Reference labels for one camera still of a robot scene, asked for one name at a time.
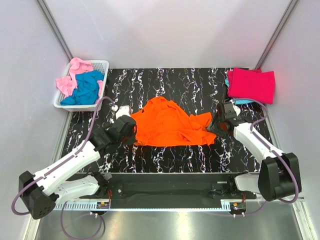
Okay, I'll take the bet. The orange t shirt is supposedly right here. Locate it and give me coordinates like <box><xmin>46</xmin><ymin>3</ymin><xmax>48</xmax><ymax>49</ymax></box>
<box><xmin>131</xmin><ymin>96</ymin><xmax>217</xmax><ymax>147</ymax></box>

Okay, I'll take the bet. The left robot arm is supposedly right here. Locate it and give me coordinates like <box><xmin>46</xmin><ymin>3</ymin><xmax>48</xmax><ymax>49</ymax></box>
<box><xmin>18</xmin><ymin>115</ymin><xmax>137</xmax><ymax>220</ymax></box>

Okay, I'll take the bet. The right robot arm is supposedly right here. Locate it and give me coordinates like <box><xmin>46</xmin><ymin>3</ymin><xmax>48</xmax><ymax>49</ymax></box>
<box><xmin>207</xmin><ymin>101</ymin><xmax>302</xmax><ymax>204</ymax></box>

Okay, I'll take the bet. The folded light blue t shirt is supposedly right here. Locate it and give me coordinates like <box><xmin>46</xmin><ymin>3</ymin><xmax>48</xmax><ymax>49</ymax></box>
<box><xmin>224</xmin><ymin>78</ymin><xmax>253</xmax><ymax>105</ymax></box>

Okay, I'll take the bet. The folded magenta t shirt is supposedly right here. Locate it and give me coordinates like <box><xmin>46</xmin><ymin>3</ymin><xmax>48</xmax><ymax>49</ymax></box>
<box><xmin>227</xmin><ymin>68</ymin><xmax>276</xmax><ymax>105</ymax></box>

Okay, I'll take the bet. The white plastic basket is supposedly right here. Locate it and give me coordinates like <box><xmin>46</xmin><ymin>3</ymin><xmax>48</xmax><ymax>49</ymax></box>
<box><xmin>53</xmin><ymin>57</ymin><xmax>109</xmax><ymax>112</ymax></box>

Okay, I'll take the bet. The pink t shirt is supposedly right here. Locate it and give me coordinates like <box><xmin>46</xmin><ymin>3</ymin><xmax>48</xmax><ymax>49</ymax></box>
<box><xmin>56</xmin><ymin>57</ymin><xmax>94</xmax><ymax>98</ymax></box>

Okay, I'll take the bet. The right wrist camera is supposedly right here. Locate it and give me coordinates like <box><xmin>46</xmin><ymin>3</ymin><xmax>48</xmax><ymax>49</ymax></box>
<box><xmin>225</xmin><ymin>100</ymin><xmax>241</xmax><ymax>116</ymax></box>

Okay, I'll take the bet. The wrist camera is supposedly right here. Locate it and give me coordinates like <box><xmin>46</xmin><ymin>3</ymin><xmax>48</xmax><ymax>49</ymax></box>
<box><xmin>225</xmin><ymin>100</ymin><xmax>241</xmax><ymax>116</ymax></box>
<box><xmin>111</xmin><ymin>105</ymin><xmax>132</xmax><ymax>119</ymax></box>

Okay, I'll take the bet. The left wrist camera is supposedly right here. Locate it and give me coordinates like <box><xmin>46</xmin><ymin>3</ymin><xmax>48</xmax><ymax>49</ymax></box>
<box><xmin>111</xmin><ymin>105</ymin><xmax>132</xmax><ymax>119</ymax></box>

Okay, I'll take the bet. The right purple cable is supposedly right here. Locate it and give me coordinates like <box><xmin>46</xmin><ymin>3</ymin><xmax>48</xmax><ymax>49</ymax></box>
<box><xmin>207</xmin><ymin>98</ymin><xmax>301</xmax><ymax>218</ymax></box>

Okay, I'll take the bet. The purple cable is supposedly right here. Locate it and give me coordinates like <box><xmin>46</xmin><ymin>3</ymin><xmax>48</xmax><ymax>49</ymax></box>
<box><xmin>207</xmin><ymin>98</ymin><xmax>301</xmax><ymax>218</ymax></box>
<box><xmin>11</xmin><ymin>96</ymin><xmax>118</xmax><ymax>240</ymax></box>

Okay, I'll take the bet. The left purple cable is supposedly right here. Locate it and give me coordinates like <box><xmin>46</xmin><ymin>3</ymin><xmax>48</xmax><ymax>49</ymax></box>
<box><xmin>11</xmin><ymin>96</ymin><xmax>118</xmax><ymax>240</ymax></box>

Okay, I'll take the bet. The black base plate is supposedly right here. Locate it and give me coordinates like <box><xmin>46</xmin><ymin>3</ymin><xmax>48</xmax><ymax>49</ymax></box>
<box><xmin>78</xmin><ymin>172</ymin><xmax>257</xmax><ymax>210</ymax></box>

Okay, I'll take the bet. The aluminium front rail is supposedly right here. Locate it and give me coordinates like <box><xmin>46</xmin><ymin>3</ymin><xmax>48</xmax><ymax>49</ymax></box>
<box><xmin>32</xmin><ymin>181</ymin><xmax>306</xmax><ymax>203</ymax></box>

